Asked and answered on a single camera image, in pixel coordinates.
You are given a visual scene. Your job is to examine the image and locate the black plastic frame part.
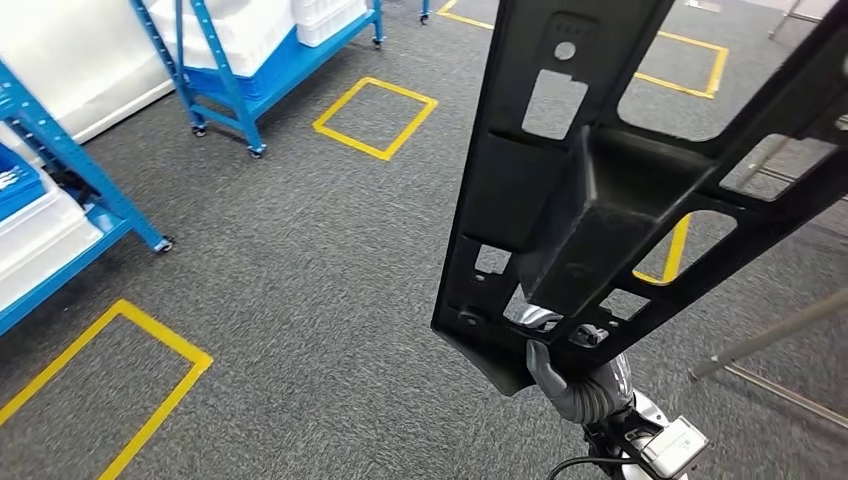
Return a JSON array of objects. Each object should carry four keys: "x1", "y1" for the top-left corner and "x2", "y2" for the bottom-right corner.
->
[{"x1": 430, "y1": 0, "x2": 848, "y2": 397}]

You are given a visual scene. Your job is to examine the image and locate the blue wheeled shelf rack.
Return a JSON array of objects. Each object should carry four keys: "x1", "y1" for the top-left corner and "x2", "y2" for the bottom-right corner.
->
[{"x1": 129, "y1": 0, "x2": 432, "y2": 160}]

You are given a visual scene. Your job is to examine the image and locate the blue metal shelf rack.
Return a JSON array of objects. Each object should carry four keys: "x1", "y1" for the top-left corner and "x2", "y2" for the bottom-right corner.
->
[{"x1": 0, "y1": 59, "x2": 177, "y2": 336}]

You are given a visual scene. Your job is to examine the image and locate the yellow floor tape square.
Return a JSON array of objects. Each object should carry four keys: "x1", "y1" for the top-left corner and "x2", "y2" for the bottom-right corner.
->
[
  {"x1": 312, "y1": 76, "x2": 439, "y2": 162},
  {"x1": 632, "y1": 211, "x2": 694, "y2": 287},
  {"x1": 437, "y1": 0, "x2": 730, "y2": 101},
  {"x1": 0, "y1": 299, "x2": 215, "y2": 480}
]

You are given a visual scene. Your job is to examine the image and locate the blue plastic bin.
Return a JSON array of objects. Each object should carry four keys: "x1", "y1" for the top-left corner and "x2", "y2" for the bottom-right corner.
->
[
  {"x1": 0, "y1": 142, "x2": 48, "y2": 223},
  {"x1": 184, "y1": 26, "x2": 303, "y2": 102}
]

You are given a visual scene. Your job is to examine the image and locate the white plastic bin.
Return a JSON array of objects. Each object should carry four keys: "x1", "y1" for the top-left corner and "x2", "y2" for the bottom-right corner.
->
[
  {"x1": 0, "y1": 188, "x2": 87, "y2": 266},
  {"x1": 291, "y1": 0, "x2": 369, "y2": 48},
  {"x1": 146, "y1": 0, "x2": 296, "y2": 77},
  {"x1": 0, "y1": 218, "x2": 104, "y2": 313}
]

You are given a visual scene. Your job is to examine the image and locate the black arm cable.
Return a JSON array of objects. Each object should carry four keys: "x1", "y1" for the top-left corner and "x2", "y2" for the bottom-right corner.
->
[{"x1": 546, "y1": 455, "x2": 627, "y2": 480}]

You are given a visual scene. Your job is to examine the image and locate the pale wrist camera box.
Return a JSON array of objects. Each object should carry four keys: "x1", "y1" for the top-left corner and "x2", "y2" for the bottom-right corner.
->
[{"x1": 586, "y1": 413, "x2": 710, "y2": 480}]

